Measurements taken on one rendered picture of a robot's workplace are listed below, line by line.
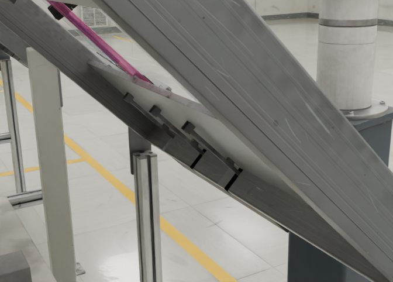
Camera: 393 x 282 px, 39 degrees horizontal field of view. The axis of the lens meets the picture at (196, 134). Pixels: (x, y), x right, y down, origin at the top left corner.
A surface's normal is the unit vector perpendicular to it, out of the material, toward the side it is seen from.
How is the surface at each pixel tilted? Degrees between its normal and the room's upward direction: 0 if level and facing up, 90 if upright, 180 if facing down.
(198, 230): 0
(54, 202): 90
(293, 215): 45
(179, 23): 90
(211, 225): 0
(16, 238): 0
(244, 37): 90
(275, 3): 90
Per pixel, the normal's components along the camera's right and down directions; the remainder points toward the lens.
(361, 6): 0.11, 0.34
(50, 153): 0.37, 0.26
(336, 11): -0.58, 0.28
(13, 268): -0.02, -0.96
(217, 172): -0.63, -0.56
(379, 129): 0.66, 0.21
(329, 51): -0.76, 0.21
